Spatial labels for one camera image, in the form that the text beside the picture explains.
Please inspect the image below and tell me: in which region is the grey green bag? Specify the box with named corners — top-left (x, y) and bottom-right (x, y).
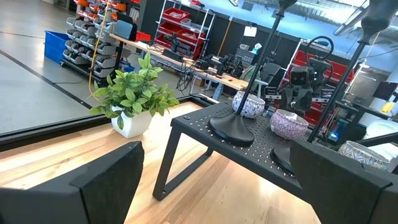
top-left (238, 64), bottom-right (261, 84)

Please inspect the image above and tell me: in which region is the yellow hanging cable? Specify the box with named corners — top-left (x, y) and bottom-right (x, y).
top-left (88, 0), bottom-right (112, 96)

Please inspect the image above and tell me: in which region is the black bench device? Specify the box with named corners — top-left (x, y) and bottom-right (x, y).
top-left (195, 53), bottom-right (246, 79)
top-left (162, 32), bottom-right (195, 62)

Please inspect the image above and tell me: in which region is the black candlestick holder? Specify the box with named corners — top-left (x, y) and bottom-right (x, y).
top-left (207, 0), bottom-right (299, 148)
top-left (270, 0), bottom-right (398, 175)

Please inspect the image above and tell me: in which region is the white rack with red bins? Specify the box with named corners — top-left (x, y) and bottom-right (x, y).
top-left (154, 0), bottom-right (216, 60)

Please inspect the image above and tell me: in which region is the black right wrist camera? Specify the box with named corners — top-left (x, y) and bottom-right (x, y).
top-left (290, 65), bottom-right (311, 87)

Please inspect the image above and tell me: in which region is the white paper sheet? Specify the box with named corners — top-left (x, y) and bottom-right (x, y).
top-left (243, 26), bottom-right (258, 38)

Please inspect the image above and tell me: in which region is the black perforated metal shelf riser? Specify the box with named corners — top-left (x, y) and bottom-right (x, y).
top-left (152, 101), bottom-right (343, 203)

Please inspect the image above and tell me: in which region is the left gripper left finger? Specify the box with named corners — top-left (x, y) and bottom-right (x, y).
top-left (0, 140), bottom-right (146, 224)

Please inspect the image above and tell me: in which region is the blue plastic crate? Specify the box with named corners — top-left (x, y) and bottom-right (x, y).
top-left (44, 30), bottom-right (70, 65)

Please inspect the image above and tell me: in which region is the blue patterned candle tin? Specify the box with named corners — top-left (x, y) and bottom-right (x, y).
top-left (231, 90), bottom-right (267, 120)
top-left (337, 140), bottom-right (391, 171)

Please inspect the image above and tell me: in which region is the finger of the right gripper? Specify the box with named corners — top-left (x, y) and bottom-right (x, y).
top-left (280, 86), bottom-right (298, 113)
top-left (297, 86), bottom-right (313, 116)

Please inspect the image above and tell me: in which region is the yellow container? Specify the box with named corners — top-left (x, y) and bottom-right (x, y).
top-left (381, 101), bottom-right (396, 115)

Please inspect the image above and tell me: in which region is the green plant in white pot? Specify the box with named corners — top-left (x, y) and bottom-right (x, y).
top-left (89, 52), bottom-right (180, 139)

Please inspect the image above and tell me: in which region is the white round tabletop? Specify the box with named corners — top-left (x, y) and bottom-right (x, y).
top-left (362, 119), bottom-right (398, 156)

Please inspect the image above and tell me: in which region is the maroon leaf patterned candle tin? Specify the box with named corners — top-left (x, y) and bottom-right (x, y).
top-left (269, 108), bottom-right (310, 141)

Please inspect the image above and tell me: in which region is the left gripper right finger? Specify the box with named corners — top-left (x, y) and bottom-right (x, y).
top-left (289, 138), bottom-right (398, 224)

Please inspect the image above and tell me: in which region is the rack of grey bins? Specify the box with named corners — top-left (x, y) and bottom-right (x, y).
top-left (60, 0), bottom-right (139, 83)

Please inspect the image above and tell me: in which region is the grey lattice crate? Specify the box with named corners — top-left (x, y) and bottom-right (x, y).
top-left (235, 43), bottom-right (254, 65)

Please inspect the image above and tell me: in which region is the long wooden workbench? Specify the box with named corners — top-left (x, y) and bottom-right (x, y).
top-left (109, 33), bottom-right (249, 101)

